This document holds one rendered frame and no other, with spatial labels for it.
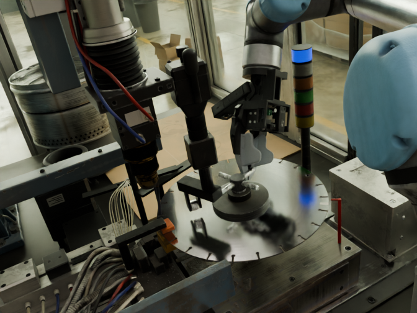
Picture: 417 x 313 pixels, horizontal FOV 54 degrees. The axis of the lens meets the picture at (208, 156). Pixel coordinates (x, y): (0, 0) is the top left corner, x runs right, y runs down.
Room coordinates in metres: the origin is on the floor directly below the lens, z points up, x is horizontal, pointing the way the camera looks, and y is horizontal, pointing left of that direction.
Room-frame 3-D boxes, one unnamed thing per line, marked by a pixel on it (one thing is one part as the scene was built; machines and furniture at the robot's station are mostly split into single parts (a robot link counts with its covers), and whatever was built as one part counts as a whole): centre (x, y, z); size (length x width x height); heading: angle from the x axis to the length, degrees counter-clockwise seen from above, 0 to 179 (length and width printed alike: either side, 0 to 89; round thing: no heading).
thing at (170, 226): (0.58, 0.13, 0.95); 0.10 x 0.03 x 0.07; 112
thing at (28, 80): (1.30, 0.41, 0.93); 0.31 x 0.31 x 0.36
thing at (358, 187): (0.73, -0.38, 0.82); 0.18 x 0.18 x 0.15; 22
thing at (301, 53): (0.89, -0.24, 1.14); 0.05 x 0.04 x 0.03; 22
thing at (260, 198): (0.65, -0.05, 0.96); 0.11 x 0.11 x 0.03
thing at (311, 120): (0.89, -0.24, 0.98); 0.05 x 0.04 x 0.03; 22
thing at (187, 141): (0.60, 0.01, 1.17); 0.06 x 0.05 x 0.20; 103
